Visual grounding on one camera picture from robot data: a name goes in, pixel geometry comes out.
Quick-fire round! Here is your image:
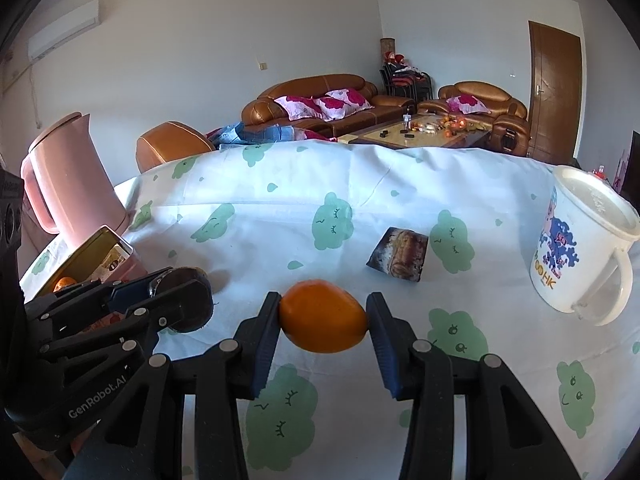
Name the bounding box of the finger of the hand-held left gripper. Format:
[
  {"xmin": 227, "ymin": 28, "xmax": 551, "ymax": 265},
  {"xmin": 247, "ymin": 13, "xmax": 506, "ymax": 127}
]
[
  {"xmin": 25, "ymin": 269, "xmax": 172, "ymax": 329},
  {"xmin": 40, "ymin": 279, "xmax": 212, "ymax": 362}
]

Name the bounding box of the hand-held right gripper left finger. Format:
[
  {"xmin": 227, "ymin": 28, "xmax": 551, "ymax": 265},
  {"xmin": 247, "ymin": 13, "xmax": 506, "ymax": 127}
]
[{"xmin": 62, "ymin": 291, "xmax": 283, "ymax": 480}]

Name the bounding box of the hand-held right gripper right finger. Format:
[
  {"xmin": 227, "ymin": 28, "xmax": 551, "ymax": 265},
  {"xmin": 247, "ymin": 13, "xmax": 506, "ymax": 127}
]
[{"xmin": 365, "ymin": 291, "xmax": 583, "ymax": 480}]

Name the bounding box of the pink tin box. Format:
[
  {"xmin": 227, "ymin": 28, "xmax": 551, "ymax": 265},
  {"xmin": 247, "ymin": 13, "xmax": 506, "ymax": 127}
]
[{"xmin": 22, "ymin": 225, "xmax": 150, "ymax": 323}]

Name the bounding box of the oval orange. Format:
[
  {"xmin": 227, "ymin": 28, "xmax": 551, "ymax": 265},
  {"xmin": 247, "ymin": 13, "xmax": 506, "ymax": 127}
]
[{"xmin": 278, "ymin": 280, "xmax": 369, "ymax": 354}]

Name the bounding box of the round chocolate cake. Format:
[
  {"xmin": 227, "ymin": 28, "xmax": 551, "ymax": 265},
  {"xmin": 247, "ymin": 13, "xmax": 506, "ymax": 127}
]
[{"xmin": 150, "ymin": 266, "xmax": 216, "ymax": 334}]

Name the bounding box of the dark snack packet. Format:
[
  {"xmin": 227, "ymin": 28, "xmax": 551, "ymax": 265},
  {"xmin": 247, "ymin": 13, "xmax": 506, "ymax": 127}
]
[{"xmin": 366, "ymin": 227, "xmax": 430, "ymax": 284}]

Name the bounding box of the pink electric kettle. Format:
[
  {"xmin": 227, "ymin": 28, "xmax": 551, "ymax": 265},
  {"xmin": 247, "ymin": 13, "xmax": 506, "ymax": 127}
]
[{"xmin": 21, "ymin": 111, "xmax": 130, "ymax": 250}]

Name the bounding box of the white tablecloth with green print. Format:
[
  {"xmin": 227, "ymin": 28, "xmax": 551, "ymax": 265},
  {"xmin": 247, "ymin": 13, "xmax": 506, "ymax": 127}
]
[{"xmin": 17, "ymin": 139, "xmax": 640, "ymax": 480}]

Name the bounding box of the brown leather stool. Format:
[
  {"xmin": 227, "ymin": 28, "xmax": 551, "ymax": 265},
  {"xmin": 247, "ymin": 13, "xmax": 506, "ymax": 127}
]
[{"xmin": 136, "ymin": 121, "xmax": 217, "ymax": 173}]

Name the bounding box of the wooden coffee table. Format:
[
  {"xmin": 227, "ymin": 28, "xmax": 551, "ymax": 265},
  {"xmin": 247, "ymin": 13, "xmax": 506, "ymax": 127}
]
[{"xmin": 347, "ymin": 115, "xmax": 493, "ymax": 151}]

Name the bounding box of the white printed mug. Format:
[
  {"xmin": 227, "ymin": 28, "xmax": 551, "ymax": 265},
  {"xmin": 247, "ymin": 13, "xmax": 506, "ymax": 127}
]
[{"xmin": 530, "ymin": 165, "xmax": 640, "ymax": 327}]

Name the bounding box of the blue checked clothing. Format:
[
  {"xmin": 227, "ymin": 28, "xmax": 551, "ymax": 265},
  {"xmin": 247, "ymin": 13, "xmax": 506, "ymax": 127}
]
[{"xmin": 205, "ymin": 122, "xmax": 341, "ymax": 150}]

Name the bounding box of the clutter of snacks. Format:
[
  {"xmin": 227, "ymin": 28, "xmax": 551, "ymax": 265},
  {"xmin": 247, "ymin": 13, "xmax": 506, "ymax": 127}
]
[{"xmin": 380, "ymin": 115, "xmax": 488, "ymax": 138}]

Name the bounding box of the pink floral pillow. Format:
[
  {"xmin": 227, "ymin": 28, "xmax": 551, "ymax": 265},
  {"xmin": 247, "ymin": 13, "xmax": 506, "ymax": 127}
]
[
  {"xmin": 314, "ymin": 88, "xmax": 373, "ymax": 122},
  {"xmin": 446, "ymin": 94, "xmax": 490, "ymax": 115},
  {"xmin": 274, "ymin": 95, "xmax": 326, "ymax": 121}
]

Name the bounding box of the stack of black chairs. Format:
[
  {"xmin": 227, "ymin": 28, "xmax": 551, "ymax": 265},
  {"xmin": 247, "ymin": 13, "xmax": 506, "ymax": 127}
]
[{"xmin": 380, "ymin": 65, "xmax": 433, "ymax": 103}]

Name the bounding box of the brown leather sofa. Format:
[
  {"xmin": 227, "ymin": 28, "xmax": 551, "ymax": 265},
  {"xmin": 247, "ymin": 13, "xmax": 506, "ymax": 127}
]
[{"xmin": 241, "ymin": 74, "xmax": 416, "ymax": 140}]

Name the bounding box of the white air conditioner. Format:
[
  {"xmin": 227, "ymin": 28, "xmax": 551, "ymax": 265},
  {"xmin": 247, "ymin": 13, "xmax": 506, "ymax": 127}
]
[{"xmin": 27, "ymin": 0, "xmax": 101, "ymax": 61}]

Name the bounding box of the brown leather armchair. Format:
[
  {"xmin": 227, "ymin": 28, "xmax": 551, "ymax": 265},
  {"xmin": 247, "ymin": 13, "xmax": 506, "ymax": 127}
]
[{"xmin": 417, "ymin": 80, "xmax": 530, "ymax": 157}]

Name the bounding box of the red clothes pile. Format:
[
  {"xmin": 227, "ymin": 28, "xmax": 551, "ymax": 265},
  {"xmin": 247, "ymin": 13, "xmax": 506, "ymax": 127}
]
[{"xmin": 382, "ymin": 52, "xmax": 417, "ymax": 75}]

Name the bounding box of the dark cabinet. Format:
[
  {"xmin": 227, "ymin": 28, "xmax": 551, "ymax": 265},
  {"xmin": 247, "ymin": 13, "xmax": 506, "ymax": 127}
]
[{"xmin": 617, "ymin": 130, "xmax": 640, "ymax": 201}]

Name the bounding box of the brown wooden door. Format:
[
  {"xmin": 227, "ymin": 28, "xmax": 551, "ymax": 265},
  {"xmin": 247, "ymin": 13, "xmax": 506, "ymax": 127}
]
[{"xmin": 527, "ymin": 20, "xmax": 583, "ymax": 165}]

